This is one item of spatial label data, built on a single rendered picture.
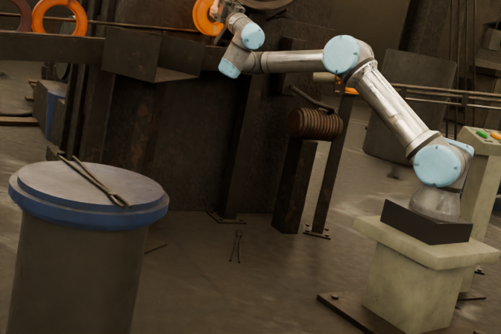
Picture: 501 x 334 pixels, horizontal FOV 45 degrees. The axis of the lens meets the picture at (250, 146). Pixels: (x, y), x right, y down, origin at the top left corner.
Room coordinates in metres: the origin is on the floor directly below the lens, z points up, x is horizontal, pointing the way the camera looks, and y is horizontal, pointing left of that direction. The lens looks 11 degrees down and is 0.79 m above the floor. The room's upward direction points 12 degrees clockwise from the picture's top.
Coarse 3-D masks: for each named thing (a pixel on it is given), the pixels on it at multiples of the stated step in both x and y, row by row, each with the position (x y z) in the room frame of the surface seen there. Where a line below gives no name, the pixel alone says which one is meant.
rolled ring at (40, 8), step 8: (40, 0) 2.07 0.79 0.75; (48, 0) 2.05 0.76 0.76; (56, 0) 2.07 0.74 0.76; (64, 0) 2.08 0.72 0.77; (72, 0) 2.09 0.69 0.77; (40, 8) 2.04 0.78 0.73; (72, 8) 2.10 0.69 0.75; (80, 8) 2.11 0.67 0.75; (32, 16) 2.04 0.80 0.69; (40, 16) 2.04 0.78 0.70; (80, 16) 2.11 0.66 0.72; (32, 24) 2.04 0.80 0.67; (40, 24) 2.05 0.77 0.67; (80, 24) 2.11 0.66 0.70; (40, 32) 2.05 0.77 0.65; (80, 32) 2.11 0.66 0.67
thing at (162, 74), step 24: (120, 48) 1.86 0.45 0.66; (144, 48) 1.83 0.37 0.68; (168, 48) 2.10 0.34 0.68; (192, 48) 2.06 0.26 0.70; (120, 72) 1.86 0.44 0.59; (144, 72) 1.82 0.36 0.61; (168, 72) 2.02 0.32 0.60; (192, 72) 2.06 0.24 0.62; (144, 96) 1.97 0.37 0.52; (144, 120) 1.96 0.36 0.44; (144, 144) 1.95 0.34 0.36; (144, 168) 1.96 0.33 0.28
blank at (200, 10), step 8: (200, 0) 2.23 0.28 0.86; (208, 0) 2.24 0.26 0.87; (200, 8) 2.23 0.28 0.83; (208, 8) 2.24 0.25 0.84; (192, 16) 2.25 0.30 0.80; (200, 16) 2.23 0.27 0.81; (200, 24) 2.23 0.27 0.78; (208, 24) 2.25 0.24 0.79; (216, 24) 2.27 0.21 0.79; (208, 32) 2.25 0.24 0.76; (216, 32) 2.27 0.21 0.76
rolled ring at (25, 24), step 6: (12, 0) 1.99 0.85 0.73; (18, 0) 2.00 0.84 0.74; (24, 0) 2.01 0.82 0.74; (18, 6) 2.00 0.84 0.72; (24, 6) 2.01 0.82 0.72; (24, 12) 2.01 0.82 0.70; (30, 12) 2.02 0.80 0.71; (24, 18) 2.01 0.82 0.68; (30, 18) 2.02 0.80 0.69; (24, 24) 2.01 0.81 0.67; (30, 24) 2.02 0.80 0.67; (18, 30) 2.01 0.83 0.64; (24, 30) 2.02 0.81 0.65; (30, 30) 2.03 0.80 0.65
